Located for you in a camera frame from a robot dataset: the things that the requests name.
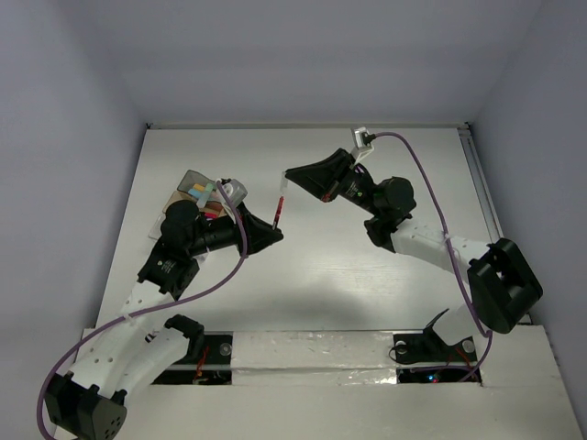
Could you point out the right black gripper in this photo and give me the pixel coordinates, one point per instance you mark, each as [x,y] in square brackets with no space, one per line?
[327,177]

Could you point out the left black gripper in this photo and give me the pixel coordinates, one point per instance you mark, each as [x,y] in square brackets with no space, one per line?
[259,234]

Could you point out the red gel pen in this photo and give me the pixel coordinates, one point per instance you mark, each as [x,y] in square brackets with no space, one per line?
[278,212]

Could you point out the clear pen cap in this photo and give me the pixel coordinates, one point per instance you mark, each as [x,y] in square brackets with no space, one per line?
[283,185]

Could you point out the light green marker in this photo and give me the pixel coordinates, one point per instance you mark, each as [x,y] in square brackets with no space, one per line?
[201,203]

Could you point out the light blue marker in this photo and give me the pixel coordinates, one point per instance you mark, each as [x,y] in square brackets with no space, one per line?
[195,194]

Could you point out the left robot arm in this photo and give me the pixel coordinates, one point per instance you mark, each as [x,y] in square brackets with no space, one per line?
[90,401]

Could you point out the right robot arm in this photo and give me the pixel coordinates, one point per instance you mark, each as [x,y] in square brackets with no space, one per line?
[500,287]

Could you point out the orange translucent container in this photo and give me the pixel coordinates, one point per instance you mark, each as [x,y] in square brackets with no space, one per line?
[211,210]

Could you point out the grey translucent container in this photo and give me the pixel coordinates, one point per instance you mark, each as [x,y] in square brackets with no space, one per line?
[192,177]

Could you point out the clear plastic container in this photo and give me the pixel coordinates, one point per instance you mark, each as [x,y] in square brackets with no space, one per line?
[155,231]

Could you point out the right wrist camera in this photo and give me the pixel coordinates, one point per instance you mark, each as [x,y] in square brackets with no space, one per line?
[362,139]

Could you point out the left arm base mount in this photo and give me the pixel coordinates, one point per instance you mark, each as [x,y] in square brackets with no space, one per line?
[207,361]

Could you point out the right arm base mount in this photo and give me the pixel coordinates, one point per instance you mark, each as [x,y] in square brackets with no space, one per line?
[424,358]

